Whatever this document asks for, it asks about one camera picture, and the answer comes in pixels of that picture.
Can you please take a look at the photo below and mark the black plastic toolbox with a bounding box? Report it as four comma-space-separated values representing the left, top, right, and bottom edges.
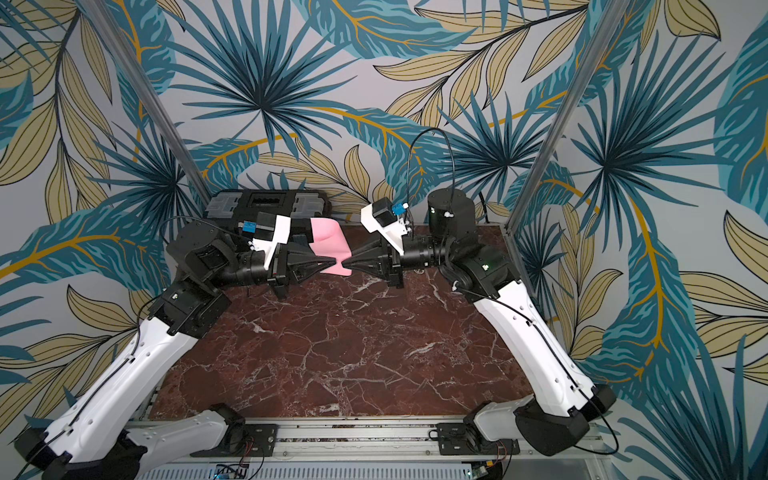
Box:
203, 189, 332, 230

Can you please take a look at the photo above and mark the pink square paper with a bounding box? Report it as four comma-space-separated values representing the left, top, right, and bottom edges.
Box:
310, 217, 352, 277

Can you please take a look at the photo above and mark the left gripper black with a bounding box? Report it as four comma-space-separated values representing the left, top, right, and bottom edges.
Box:
207, 239, 336, 299

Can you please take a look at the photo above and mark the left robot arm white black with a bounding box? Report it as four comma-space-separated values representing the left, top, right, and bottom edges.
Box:
14, 213, 349, 479

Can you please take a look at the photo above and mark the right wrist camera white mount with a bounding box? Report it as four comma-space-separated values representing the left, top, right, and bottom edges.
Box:
360, 197, 411, 255

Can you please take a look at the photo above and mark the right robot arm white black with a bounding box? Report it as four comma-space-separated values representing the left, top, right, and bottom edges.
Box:
342, 188, 616, 456

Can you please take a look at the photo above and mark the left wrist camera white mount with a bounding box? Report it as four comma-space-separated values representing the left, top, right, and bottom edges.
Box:
238, 212, 291, 269

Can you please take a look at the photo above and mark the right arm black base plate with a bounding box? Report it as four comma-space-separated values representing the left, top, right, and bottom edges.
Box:
428, 423, 520, 458

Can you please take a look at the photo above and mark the aluminium frame post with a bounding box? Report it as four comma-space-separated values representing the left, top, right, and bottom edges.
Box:
82, 0, 211, 204
505, 0, 629, 235

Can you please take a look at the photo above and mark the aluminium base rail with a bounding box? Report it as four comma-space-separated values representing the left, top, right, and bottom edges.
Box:
140, 416, 618, 479

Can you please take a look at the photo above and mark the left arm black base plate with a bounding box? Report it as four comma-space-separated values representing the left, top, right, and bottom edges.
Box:
191, 423, 278, 458

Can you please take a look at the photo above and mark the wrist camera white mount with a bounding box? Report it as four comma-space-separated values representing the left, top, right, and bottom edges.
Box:
238, 212, 291, 269
360, 197, 411, 255

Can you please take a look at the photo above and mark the left aluminium frame post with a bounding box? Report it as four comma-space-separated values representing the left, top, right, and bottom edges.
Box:
82, 0, 211, 204

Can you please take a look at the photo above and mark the right aluminium frame post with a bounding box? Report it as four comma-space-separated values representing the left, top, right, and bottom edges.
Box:
505, 0, 629, 235

